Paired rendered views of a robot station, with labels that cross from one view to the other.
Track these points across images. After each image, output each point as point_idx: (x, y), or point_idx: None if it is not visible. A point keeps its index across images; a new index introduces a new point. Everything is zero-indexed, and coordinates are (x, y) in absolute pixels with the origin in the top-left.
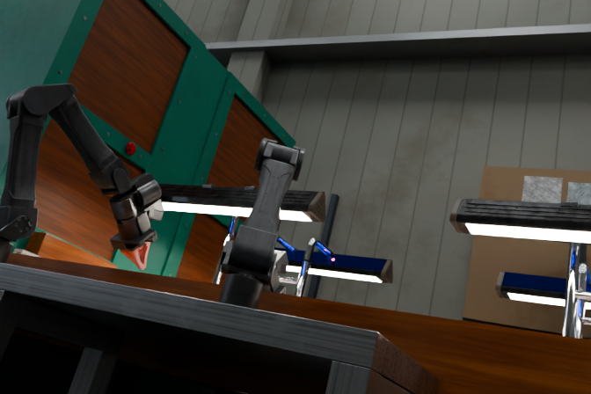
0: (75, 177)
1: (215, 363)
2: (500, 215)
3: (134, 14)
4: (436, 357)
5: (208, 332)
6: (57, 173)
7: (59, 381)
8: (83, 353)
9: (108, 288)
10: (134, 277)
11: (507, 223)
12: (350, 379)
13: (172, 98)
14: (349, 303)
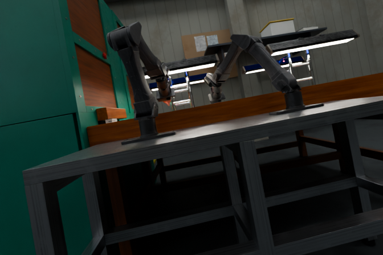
0: (94, 77)
1: None
2: (285, 46)
3: None
4: (329, 94)
5: (370, 115)
6: (88, 77)
7: None
8: (221, 146)
9: (313, 116)
10: (196, 109)
11: (288, 49)
12: None
13: (104, 26)
14: None
